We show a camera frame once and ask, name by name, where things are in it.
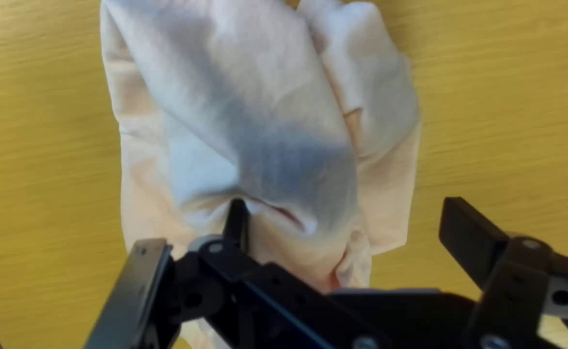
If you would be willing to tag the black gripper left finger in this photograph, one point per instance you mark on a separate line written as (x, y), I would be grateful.
(134, 292)

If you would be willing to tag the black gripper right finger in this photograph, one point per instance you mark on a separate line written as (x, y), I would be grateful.
(516, 284)

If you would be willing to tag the peach t-shirt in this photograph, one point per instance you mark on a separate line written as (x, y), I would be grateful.
(264, 98)

